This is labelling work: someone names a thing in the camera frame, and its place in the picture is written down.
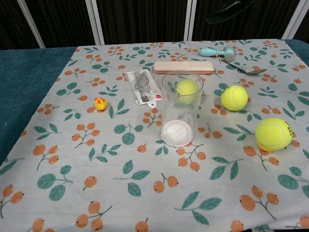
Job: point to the teal velvet table cover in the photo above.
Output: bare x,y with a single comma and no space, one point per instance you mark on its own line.
26,79

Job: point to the light blue toy hammer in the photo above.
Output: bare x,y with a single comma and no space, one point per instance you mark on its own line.
217,52

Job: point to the floral print tablecloth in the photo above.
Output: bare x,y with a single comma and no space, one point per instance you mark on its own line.
101,169

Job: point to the small yellow duck toy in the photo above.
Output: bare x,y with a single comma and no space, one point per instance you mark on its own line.
100,104

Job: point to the yellow flower-shaped mold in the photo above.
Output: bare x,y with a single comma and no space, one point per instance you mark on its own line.
264,147

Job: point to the yellow tennis ball black lettering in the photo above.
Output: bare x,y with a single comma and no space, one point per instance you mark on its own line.
272,133

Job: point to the pink pencil case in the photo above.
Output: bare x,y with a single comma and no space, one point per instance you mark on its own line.
183,66

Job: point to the clear plastic measuring cup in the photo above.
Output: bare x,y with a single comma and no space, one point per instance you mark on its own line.
177,113

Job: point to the plain yellow tennis ball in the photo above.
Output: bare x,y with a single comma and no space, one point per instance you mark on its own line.
187,90

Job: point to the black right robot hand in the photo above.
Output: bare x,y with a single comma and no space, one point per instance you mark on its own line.
224,13

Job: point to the metal spoon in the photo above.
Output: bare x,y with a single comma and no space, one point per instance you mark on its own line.
253,71

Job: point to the yellow tennis ball black logo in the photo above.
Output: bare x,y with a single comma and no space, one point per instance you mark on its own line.
234,97

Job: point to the packaged clear ruler set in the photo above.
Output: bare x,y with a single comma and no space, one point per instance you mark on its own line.
142,87

